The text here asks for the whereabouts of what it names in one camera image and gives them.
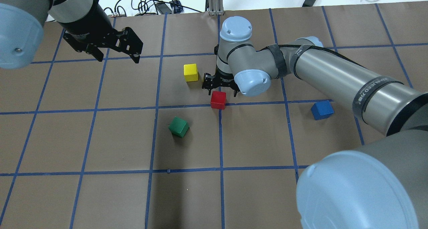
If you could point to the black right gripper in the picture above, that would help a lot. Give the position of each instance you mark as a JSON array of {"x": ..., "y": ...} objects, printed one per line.
[{"x": 224, "y": 79}]

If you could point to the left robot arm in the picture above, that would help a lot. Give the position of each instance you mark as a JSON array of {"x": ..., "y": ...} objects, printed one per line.
[{"x": 22, "y": 26}]

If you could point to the yellow wooden block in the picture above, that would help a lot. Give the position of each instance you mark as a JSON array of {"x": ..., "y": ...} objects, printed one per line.
[{"x": 190, "y": 72}]

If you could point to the aluminium frame post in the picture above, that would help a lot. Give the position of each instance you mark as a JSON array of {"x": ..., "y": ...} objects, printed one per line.
[{"x": 214, "y": 7}]

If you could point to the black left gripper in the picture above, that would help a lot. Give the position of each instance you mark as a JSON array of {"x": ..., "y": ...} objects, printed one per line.
[{"x": 86, "y": 25}]

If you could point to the green wooden block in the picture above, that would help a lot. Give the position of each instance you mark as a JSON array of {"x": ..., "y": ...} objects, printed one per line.
[{"x": 178, "y": 127}]

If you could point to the blue wooden block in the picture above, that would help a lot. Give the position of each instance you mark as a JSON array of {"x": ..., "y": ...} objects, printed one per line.
[{"x": 322, "y": 110}]

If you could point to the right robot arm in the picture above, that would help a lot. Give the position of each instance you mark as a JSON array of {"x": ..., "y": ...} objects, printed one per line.
[{"x": 381, "y": 185}]

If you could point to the red wooden block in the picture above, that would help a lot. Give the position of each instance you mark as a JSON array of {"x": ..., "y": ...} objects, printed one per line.
[{"x": 218, "y": 100}]

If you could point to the circuit boards with cables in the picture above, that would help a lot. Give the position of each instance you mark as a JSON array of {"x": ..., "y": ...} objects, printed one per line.
[{"x": 134, "y": 7}]

